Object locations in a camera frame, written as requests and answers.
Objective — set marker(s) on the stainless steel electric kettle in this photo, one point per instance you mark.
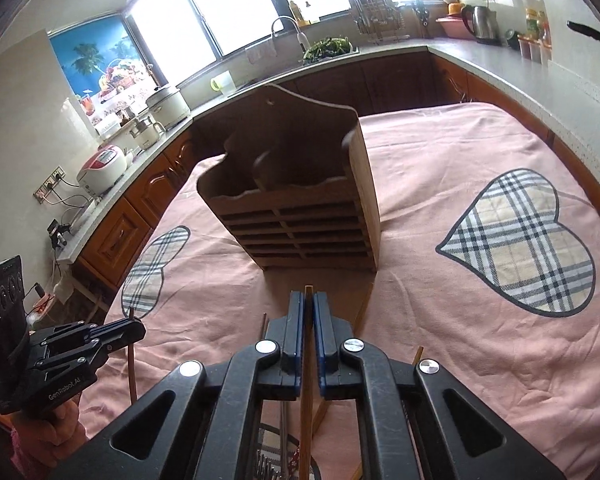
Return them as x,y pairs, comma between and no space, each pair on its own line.
481,23

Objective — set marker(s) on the tropical beach fruit poster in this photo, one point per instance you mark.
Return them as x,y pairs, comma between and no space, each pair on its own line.
104,69

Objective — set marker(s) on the kitchen window frame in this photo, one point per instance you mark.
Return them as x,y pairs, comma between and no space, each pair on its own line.
240,15

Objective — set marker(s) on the wooden utensil holder box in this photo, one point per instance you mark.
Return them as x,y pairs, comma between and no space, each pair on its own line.
293,183

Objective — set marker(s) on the pink tablecloth with plaid hearts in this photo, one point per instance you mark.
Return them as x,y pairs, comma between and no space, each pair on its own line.
489,263

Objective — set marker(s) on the green vegetables in sink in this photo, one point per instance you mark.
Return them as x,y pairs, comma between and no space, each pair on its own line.
327,48

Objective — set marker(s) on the green labelled bottle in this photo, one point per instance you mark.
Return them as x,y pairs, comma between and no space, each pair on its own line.
532,24

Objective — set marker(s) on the green handled plastic jug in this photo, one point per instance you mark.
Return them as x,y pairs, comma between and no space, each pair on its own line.
223,83

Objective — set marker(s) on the metal fork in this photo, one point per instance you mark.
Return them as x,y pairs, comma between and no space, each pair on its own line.
265,468

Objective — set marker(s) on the left human hand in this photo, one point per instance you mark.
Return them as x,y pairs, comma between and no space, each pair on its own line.
41,444

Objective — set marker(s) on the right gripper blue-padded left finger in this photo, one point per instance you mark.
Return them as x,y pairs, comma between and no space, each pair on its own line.
200,422

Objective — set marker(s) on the spice jar set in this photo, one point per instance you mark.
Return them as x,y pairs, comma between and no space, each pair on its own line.
535,50

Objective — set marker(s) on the pink plastic basin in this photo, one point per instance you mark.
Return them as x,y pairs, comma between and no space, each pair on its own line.
455,28

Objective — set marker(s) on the chrome sink faucet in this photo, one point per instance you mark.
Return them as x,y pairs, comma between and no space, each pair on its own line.
283,23

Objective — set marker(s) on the black pan handle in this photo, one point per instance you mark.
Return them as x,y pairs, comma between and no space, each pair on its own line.
584,30

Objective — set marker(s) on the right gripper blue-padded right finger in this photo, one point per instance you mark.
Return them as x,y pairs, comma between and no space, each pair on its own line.
417,421

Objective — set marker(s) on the metal dish drying rack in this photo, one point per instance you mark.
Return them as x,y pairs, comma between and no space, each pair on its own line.
378,20

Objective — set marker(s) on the red white rice cooker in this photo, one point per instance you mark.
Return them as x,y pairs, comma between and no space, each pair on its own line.
102,170

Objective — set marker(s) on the wall power outlet strip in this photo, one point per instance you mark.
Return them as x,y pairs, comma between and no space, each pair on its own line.
49,184

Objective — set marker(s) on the wooden lower cabinets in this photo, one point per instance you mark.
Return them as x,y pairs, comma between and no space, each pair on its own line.
547,101

